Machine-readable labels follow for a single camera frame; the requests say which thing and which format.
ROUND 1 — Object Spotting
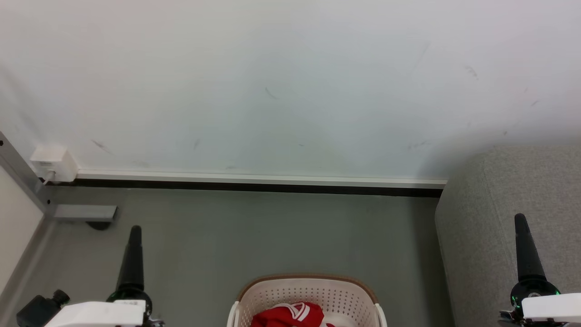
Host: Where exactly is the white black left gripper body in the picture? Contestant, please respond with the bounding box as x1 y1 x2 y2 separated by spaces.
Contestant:
44 289 164 327

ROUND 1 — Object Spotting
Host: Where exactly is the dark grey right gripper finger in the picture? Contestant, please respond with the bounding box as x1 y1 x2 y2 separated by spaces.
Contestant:
521 213 548 281
514 213 532 282

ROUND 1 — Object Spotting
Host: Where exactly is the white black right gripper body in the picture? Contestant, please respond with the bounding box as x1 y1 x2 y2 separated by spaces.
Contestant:
499 277 581 327

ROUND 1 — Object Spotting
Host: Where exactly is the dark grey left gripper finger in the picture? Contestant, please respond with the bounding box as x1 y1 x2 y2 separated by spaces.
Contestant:
131 226 145 293
117 226 136 293

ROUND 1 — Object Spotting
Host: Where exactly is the red garment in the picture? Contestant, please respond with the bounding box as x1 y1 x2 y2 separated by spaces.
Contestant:
251 302 337 327

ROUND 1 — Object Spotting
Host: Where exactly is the grey fabric sofa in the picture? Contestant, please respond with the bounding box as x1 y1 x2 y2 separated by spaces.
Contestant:
434 145 581 327

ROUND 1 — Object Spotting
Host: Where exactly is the cream perforated laundry basket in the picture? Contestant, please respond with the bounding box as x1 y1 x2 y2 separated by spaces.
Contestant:
227 274 388 327

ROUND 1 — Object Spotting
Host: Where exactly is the grey metal frame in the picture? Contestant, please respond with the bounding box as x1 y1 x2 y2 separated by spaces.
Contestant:
0 132 118 223

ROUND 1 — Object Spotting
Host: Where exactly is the white wall socket box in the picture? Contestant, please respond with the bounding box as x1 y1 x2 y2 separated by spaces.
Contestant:
30 145 79 183

